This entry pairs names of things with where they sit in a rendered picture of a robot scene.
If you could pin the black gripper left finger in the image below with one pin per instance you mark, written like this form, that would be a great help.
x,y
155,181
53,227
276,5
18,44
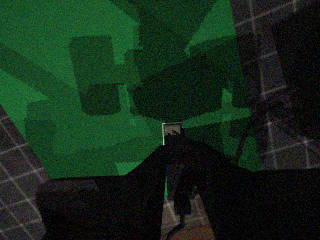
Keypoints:
x,y
136,198

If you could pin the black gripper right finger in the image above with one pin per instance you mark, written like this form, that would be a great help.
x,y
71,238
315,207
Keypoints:
x,y
239,203

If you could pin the green circuit board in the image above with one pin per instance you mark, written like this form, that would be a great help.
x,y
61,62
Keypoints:
x,y
95,85

